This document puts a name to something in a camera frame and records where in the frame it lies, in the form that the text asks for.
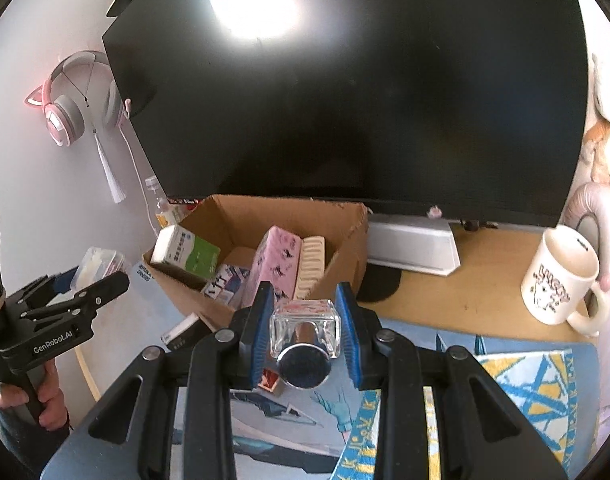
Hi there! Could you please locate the white slatted holder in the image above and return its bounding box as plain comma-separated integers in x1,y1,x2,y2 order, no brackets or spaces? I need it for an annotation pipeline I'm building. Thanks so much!
292,236,327,302

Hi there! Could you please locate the black round pad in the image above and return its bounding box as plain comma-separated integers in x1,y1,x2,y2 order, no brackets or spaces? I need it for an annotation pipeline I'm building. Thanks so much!
357,262,403,303

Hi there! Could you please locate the pink headset cable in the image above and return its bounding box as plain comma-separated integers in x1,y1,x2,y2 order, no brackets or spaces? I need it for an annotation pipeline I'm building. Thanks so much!
119,127,161,238

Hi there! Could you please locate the clear paper clip box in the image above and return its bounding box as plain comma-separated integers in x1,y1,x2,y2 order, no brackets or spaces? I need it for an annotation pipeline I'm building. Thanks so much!
70,246,126,291

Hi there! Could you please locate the small black and white box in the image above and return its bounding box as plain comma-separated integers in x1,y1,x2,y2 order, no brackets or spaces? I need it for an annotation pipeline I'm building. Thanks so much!
161,312,213,352

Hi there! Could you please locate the blue yellow printed cloth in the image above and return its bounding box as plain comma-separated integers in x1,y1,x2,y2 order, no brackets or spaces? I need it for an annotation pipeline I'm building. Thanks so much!
335,350,578,480

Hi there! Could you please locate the anime printed desk mat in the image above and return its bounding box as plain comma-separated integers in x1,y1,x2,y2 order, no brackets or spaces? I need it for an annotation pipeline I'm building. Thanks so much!
175,317,601,480

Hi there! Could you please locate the green and white box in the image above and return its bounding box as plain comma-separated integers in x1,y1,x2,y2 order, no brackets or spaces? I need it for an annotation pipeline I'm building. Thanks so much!
150,224,222,283

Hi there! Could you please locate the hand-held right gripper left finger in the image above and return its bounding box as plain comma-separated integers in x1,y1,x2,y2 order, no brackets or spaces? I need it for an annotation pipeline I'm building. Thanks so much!
87,281,276,480

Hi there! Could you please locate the white printed mug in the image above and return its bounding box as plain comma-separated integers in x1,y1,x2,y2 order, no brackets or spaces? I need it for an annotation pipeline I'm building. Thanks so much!
520,225,610,338

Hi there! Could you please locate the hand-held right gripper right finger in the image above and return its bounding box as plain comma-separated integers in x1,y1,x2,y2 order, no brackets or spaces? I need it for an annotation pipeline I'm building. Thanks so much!
334,282,568,480

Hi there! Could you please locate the person's left hand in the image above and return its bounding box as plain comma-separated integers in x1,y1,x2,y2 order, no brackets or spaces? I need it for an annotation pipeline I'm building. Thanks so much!
0,362,70,427

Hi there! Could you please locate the cotton swab box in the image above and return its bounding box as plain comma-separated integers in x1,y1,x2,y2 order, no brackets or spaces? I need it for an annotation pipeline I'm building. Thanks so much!
201,262,251,310

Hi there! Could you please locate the black computer monitor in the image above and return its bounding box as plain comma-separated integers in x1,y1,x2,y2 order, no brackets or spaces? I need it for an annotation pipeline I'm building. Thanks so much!
102,0,588,228

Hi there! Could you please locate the cardboard box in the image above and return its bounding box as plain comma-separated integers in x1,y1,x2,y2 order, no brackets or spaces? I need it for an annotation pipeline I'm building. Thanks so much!
142,194,370,331

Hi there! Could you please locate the white monitor stand base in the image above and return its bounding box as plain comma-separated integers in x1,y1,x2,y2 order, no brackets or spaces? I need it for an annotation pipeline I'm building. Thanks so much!
367,213,462,277

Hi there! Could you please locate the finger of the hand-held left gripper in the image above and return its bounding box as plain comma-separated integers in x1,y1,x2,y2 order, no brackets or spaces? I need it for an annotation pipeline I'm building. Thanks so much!
27,271,130,328
17,266,80,309

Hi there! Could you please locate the small red box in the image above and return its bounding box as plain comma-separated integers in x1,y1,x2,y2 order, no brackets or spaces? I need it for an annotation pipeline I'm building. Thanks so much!
257,367,286,393

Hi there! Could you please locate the square glass bottle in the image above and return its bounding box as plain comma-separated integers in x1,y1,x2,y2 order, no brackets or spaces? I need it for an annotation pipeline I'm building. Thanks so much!
269,299,342,390

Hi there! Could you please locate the white tassel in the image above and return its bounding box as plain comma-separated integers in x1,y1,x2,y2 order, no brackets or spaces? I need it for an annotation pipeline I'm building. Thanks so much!
92,130,128,205

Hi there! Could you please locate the clear bottle with yellow label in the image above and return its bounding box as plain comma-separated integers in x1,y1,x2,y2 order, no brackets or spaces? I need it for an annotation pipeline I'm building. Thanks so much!
145,176,178,233

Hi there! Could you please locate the pink printed box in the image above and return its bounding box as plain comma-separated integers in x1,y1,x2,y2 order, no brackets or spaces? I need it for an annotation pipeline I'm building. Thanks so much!
240,225,303,308

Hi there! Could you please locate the grey-blue desk mat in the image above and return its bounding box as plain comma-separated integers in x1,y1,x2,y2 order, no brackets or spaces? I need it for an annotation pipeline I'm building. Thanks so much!
60,260,246,401

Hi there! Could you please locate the person's left forearm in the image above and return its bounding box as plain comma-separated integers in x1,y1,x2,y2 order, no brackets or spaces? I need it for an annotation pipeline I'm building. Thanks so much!
0,405,73,478

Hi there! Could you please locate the pink cat-ear headset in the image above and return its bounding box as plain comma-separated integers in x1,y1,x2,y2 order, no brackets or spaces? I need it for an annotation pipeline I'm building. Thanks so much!
25,50,133,148

